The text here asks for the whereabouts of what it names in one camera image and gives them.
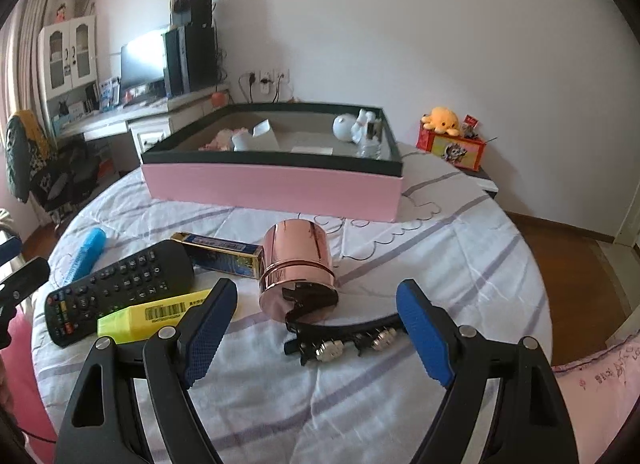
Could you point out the white round device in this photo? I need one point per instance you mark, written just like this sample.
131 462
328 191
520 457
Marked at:
344 127

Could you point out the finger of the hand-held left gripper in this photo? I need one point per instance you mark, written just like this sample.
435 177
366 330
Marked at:
27 279
9 250

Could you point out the pink doll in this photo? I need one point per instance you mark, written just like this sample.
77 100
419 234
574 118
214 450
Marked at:
60 13

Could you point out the white hutch cabinet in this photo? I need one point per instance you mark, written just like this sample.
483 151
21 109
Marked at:
67 59

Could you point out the white desk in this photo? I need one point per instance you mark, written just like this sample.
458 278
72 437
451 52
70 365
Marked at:
115 117

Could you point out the pink block figure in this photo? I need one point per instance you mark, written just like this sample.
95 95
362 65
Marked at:
220 142

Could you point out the small glass bottle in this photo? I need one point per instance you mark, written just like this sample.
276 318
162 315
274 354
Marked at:
372 147

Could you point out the white striped quilt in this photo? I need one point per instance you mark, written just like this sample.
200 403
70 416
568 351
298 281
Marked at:
325 404

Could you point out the pink bedsheet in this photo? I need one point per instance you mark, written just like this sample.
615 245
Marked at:
590 384

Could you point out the black computer monitor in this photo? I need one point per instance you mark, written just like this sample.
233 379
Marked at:
142 62

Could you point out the red printed box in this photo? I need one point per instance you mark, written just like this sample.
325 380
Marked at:
455 149

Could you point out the rose gold jar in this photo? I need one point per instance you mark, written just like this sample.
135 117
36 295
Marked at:
295 259

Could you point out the blue white carton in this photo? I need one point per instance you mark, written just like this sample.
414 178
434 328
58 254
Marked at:
109 93

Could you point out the black hair clip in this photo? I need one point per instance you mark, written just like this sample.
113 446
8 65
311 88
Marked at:
345 328

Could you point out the black remote control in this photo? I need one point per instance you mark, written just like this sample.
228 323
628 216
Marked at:
120 284

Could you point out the white grey toy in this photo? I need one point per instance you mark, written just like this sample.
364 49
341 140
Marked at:
250 140

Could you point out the beige curtain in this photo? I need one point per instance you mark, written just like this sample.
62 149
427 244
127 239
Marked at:
30 44

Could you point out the black box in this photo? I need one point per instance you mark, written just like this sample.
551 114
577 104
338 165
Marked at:
192 9

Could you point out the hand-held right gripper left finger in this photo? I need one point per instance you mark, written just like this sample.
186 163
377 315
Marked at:
210 339

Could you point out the black office chair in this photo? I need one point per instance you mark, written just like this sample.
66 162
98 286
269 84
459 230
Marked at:
70 179

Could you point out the orange octopus plush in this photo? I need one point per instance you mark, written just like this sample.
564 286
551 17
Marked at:
442 119

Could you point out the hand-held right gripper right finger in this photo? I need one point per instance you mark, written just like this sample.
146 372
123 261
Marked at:
425 339

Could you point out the small white figure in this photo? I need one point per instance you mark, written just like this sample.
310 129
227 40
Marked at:
361 129

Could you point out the white wall socket row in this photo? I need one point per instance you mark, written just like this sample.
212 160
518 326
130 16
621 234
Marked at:
267 78

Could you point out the black computer tower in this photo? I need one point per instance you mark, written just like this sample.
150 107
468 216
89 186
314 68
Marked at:
192 59

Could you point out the pink storage box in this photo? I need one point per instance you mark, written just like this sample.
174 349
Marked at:
270 184

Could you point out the yellow highlighter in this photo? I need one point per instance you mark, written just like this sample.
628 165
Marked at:
150 314

